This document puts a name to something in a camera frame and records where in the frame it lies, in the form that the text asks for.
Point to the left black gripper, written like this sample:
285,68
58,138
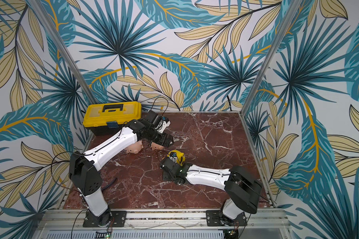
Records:
162,142

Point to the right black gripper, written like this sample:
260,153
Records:
166,163

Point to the pink piggy bank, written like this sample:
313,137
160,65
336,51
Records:
156,146
135,148

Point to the yellow piggy bank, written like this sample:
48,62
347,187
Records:
181,157

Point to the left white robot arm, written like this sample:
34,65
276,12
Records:
84,169

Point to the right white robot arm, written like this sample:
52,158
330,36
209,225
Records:
243,190

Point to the yellow black toolbox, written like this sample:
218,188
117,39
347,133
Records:
107,119

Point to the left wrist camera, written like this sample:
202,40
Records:
157,121

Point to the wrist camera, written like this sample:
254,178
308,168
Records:
173,156
157,121

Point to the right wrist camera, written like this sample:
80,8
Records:
173,156

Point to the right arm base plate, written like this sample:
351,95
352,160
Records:
216,218

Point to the blue handled pliers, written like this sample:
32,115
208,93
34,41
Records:
109,184

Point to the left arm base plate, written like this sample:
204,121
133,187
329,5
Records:
113,219

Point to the aluminium front rail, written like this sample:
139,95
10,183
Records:
146,219

